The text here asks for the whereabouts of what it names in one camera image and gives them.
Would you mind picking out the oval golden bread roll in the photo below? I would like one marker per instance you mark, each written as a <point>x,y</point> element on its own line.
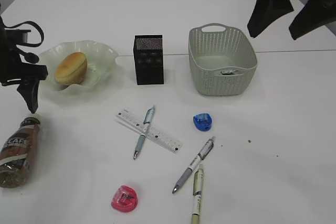
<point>72,69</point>

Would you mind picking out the pink pencil sharpener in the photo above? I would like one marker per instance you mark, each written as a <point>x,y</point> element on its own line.
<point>125,199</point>

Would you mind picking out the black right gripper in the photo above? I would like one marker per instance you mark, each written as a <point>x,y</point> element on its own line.
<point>314,14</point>

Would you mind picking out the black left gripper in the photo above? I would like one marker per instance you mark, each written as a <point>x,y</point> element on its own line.
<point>22,68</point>

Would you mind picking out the clear plastic ruler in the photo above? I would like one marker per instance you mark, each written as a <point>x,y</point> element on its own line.
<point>154,134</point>

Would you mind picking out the black mesh pen holder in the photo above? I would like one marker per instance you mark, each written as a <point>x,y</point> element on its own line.
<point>148,59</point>

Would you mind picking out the green white ballpoint pen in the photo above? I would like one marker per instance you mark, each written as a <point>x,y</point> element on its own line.
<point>197,194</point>

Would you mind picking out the wavy pale green glass plate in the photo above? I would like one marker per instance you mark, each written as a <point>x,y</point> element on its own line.
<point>101,66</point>

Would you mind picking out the brown coffee drink bottle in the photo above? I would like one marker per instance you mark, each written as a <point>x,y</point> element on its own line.
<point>19,151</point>

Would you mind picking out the pale green plastic basket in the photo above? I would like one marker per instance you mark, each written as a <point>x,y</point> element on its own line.
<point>215,47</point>

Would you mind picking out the small paper scrap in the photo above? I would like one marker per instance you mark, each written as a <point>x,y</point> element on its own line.
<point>230,72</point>

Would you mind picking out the blue pencil sharpener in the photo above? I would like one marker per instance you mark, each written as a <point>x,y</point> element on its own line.
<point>202,122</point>

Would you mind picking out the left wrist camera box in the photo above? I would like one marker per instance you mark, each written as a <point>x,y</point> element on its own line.
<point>17,36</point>

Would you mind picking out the white grey ballpoint pen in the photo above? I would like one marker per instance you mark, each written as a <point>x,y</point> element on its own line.
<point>208,146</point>

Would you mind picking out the blue grey ballpoint pen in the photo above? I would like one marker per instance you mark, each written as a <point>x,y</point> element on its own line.
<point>147,123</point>

